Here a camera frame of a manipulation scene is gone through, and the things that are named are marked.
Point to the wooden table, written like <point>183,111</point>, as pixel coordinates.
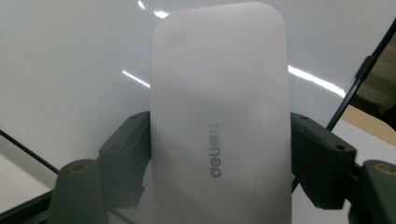
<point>370,127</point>

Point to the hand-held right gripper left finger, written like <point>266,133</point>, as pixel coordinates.
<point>124,155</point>

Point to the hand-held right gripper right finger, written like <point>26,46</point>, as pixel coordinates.
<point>320,158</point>

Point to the white whiteboard eraser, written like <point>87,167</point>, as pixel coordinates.
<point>218,93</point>

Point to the white whiteboard with red scribble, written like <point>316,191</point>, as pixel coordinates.
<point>68,62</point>

